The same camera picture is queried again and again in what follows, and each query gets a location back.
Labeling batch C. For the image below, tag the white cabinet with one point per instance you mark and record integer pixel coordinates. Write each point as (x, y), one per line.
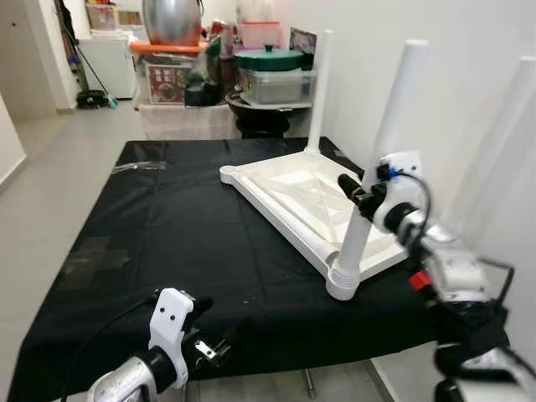
(107, 67)

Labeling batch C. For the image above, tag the green pot with lid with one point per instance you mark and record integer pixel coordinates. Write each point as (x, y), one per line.
(268, 59)

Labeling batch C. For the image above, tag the dark framed picture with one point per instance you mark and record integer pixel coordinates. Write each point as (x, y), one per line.
(303, 43)

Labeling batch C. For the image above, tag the white plastic table top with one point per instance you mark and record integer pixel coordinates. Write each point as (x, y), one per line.
(293, 188)

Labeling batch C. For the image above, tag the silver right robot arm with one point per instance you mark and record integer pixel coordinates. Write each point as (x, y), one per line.
(452, 276)

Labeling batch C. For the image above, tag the steel pot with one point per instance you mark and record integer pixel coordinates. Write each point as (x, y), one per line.
(172, 21)

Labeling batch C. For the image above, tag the black table cloth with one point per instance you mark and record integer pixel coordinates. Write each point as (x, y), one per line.
(167, 251)

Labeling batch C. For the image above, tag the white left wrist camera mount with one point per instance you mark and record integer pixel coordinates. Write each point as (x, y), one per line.
(170, 327)

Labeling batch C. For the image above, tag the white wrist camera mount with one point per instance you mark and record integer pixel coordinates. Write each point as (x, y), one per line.
(170, 327)
(402, 167)

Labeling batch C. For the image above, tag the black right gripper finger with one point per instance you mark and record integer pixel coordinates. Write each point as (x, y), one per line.
(352, 188)

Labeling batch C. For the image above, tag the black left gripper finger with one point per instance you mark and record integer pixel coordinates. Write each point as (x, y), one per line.
(231, 333)
(201, 306)

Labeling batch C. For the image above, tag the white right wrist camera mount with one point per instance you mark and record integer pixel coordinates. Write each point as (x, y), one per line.
(402, 167)

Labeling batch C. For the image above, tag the black round wok stand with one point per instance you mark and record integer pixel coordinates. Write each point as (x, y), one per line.
(268, 117)

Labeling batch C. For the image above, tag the crinkled clear tape strip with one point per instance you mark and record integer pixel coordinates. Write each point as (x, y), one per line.
(138, 166)

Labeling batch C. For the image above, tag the black plastic bag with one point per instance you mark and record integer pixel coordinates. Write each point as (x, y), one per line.
(205, 79)

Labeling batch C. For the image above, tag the black floor mop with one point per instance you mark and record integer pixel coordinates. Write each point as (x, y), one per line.
(94, 100)

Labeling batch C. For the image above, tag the clear plastic container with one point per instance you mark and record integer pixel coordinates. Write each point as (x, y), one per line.
(276, 86)

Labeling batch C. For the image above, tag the metal folding table frame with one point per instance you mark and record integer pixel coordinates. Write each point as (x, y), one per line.
(310, 382)

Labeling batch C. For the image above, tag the white box with pink lid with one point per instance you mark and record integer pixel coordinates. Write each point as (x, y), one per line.
(260, 35)

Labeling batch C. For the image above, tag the bench with white lace cloth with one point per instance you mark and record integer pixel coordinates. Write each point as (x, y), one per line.
(188, 121)

